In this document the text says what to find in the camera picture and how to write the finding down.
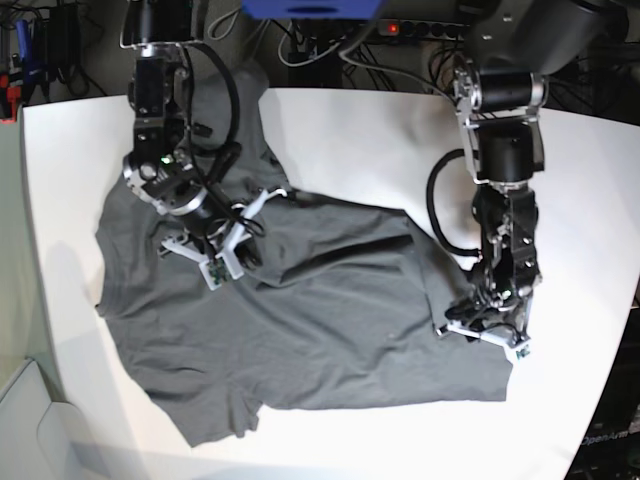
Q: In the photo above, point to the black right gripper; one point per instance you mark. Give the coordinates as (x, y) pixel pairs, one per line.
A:
(225, 238)

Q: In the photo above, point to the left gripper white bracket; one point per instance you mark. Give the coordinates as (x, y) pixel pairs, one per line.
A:
(501, 321)

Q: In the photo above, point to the dark grey t-shirt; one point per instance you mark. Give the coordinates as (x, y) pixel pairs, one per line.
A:
(339, 313)

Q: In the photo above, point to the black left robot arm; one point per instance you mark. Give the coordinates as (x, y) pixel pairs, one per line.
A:
(501, 82)

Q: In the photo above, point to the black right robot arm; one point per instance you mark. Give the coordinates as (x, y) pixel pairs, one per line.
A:
(207, 182)

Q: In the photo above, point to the blue plastic box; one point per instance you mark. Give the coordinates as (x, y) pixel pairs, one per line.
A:
(311, 9)

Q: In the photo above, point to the black power strip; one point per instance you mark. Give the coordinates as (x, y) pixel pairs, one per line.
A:
(421, 30)

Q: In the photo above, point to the red black clamp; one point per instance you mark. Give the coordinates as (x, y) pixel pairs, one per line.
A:
(11, 97)

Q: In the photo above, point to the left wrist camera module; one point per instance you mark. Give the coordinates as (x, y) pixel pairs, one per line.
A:
(520, 352)

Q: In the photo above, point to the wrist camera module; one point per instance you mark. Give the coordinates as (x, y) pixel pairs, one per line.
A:
(215, 272)
(520, 352)

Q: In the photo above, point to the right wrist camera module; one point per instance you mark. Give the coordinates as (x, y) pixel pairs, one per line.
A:
(215, 272)

